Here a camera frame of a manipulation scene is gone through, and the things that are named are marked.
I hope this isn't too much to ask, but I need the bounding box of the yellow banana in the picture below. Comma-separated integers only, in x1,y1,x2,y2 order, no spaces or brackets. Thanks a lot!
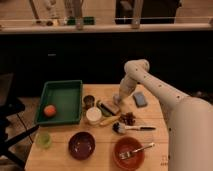
99,116,119,126

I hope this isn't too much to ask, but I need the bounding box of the purple bowl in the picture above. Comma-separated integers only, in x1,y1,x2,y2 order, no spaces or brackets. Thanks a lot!
68,132,95,160

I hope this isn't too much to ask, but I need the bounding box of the green plastic tray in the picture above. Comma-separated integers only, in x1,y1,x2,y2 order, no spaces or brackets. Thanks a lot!
34,80,82,126

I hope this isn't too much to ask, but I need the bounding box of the brown pine cone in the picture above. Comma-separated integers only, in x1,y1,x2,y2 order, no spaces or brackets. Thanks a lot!
119,112,135,126

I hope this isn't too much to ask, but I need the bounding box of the small metal cup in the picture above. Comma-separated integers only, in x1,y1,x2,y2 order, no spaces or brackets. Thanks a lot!
83,95,95,109

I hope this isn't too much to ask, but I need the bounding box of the green plastic cup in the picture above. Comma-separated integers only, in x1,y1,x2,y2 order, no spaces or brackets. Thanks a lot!
35,132,51,149

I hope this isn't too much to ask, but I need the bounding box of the green vegetable toy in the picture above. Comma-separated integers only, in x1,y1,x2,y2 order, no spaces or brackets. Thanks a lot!
96,100,112,117

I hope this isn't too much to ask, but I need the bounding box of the grey blue towel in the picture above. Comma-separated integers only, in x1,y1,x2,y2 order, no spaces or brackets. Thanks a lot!
113,94,122,105

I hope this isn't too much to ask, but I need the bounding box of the orange ball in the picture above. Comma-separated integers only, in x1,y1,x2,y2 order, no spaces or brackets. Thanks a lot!
43,105,57,117

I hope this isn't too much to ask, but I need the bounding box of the black chair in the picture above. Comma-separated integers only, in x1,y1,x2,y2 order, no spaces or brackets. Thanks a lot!
0,72,40,171

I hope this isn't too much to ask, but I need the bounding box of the orange bowl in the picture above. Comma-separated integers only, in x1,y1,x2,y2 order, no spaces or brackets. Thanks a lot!
112,136,146,171

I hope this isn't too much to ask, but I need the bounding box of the blue sponge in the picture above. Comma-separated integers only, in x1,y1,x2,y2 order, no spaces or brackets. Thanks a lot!
133,92,147,107

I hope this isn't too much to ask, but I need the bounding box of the silver fork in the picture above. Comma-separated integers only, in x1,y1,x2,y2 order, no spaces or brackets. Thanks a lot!
119,142,155,160

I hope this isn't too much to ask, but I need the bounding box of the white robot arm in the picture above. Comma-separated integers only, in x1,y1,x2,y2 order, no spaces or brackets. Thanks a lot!
119,59,213,171

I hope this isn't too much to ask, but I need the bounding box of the white lidded jar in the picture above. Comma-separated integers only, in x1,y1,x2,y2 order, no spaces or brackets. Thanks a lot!
86,107,102,125

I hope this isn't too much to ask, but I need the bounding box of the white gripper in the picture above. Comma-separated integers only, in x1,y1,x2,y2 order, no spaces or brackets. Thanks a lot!
119,75,137,99

